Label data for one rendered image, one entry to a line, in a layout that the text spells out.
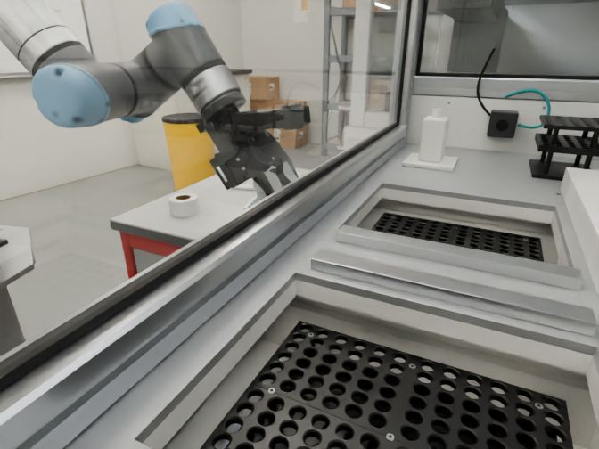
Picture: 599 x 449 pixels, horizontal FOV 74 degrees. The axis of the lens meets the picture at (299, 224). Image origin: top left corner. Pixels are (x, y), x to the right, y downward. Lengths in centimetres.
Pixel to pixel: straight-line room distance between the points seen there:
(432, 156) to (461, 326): 46
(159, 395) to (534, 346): 28
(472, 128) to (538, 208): 35
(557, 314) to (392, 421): 15
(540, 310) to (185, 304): 27
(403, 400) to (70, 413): 22
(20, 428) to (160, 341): 9
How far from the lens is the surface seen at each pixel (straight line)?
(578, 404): 42
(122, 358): 27
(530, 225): 69
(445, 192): 65
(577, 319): 37
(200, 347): 31
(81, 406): 27
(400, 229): 61
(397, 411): 33
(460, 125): 95
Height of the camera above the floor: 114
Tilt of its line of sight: 24 degrees down
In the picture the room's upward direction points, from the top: straight up
